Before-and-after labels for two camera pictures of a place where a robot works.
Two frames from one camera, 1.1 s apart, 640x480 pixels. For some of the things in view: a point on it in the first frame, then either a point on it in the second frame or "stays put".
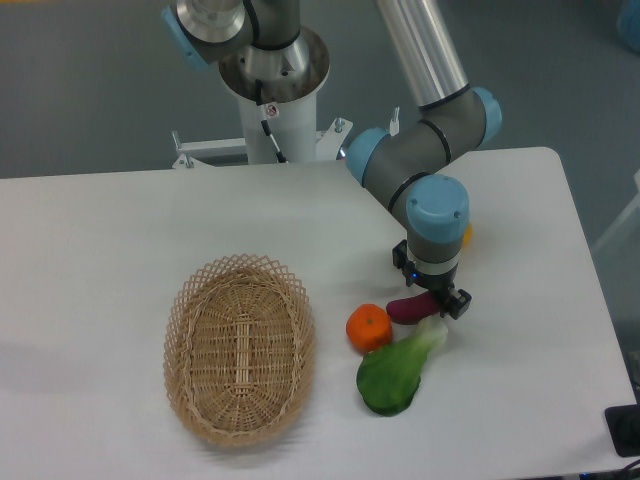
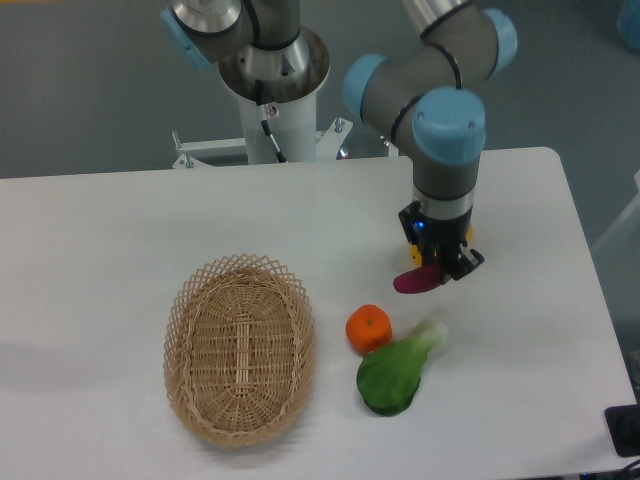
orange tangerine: x=369 y=328 stays put
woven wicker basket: x=240 y=349 stays put
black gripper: x=437 y=284 → x=449 y=237
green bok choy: x=388 y=378 stays put
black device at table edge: x=624 y=426 stays put
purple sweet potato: x=412 y=309 → x=419 y=279
